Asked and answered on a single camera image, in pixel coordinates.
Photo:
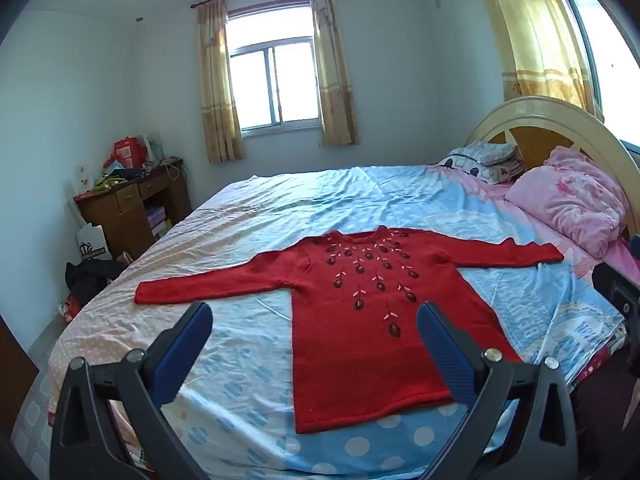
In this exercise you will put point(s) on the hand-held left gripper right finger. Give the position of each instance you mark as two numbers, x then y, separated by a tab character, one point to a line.
445	350

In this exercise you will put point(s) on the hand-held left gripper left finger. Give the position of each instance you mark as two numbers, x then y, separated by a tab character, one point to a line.
185	350

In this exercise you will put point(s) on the red knitted sweater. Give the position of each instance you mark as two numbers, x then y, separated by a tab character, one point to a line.
350	360

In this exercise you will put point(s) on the dark clothes pile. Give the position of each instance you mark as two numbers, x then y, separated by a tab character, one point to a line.
92	280

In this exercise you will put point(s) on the pink floral quilt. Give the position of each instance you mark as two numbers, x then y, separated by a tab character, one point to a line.
575	200

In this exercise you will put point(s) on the white paper bag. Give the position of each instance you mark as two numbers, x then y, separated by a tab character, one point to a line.
92	242

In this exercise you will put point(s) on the brown wooden desk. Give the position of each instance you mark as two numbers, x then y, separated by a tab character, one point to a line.
127	210

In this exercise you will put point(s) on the brown wooden door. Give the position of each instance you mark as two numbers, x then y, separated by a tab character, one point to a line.
15	370

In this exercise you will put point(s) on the bed with patterned sheet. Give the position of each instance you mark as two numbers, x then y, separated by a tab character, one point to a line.
350	195

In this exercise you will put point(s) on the cream wooden headboard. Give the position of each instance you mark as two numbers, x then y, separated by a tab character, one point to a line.
550	110

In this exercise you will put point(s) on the white cartoon print pillow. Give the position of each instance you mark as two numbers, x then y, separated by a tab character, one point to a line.
470	167

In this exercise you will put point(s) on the grey patterned pillow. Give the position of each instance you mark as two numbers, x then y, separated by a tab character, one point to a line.
482	151

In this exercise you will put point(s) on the red box on desk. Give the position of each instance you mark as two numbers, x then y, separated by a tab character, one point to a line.
130	152

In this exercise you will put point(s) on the bright side window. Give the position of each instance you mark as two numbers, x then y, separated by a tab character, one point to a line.
610	50

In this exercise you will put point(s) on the large yellow curtain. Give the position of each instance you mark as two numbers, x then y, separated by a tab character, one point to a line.
540	35

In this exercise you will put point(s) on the yellow patterned curtain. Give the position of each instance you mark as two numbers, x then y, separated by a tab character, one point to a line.
335	60
217	85

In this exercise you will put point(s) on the white framed window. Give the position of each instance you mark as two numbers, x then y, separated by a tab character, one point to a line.
272	75

